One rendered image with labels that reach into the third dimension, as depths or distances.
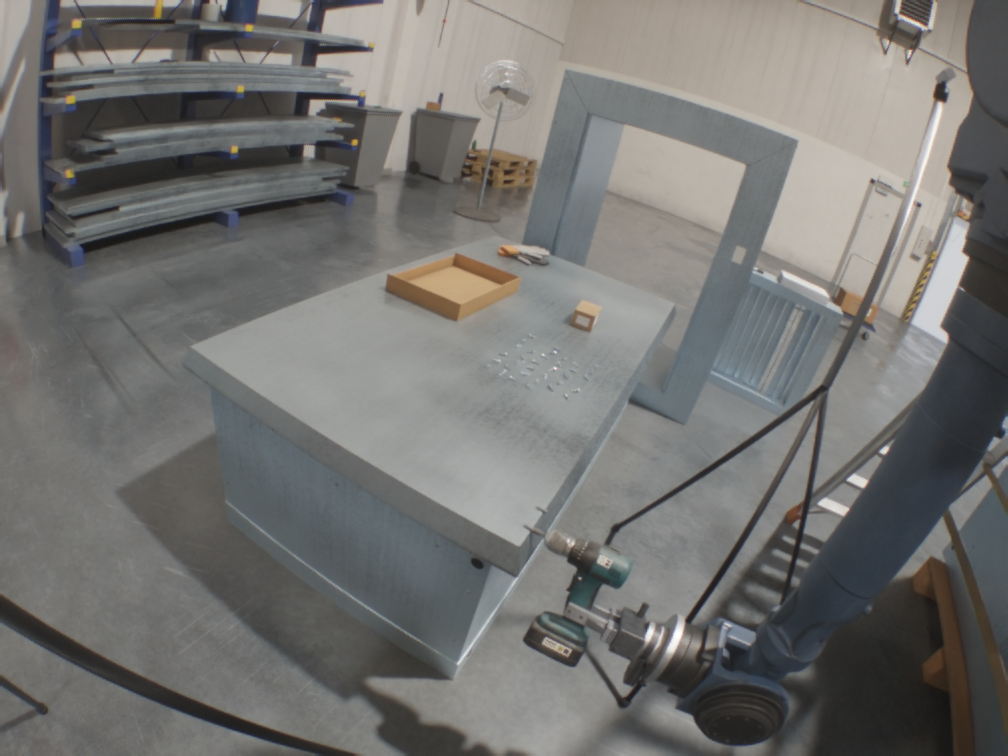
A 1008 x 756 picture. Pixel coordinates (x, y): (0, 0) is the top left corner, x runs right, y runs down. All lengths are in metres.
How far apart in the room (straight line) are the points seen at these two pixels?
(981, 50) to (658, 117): 2.16
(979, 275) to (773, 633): 0.62
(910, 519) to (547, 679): 1.12
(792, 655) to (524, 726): 0.81
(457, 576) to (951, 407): 0.95
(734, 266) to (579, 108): 1.09
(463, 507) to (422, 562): 0.23
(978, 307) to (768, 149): 1.94
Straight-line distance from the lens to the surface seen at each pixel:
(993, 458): 2.22
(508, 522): 0.98
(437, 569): 1.15
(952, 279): 11.18
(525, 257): 2.37
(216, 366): 1.34
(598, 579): 0.95
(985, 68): 0.56
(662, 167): 10.56
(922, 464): 0.72
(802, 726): 1.92
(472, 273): 2.06
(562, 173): 2.74
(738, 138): 2.54
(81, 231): 4.13
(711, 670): 0.96
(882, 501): 0.75
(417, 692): 1.47
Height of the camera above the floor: 1.34
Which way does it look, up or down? 30 degrees down
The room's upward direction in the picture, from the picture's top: 14 degrees clockwise
